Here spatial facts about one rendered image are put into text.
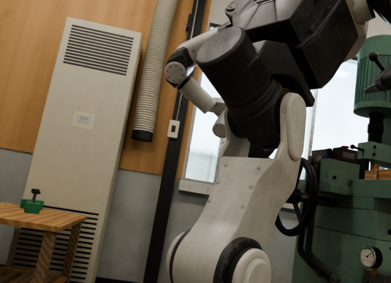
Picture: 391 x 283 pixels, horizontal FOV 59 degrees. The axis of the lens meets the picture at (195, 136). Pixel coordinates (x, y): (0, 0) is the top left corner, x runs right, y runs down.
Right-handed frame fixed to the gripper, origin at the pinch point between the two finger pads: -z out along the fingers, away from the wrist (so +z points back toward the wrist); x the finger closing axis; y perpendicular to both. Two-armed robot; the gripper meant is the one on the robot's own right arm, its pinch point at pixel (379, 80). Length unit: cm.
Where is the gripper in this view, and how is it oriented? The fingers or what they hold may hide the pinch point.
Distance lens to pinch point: 144.8
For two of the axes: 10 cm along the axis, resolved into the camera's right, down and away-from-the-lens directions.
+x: -7.0, 6.5, -2.8
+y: 6.6, 7.5, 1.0
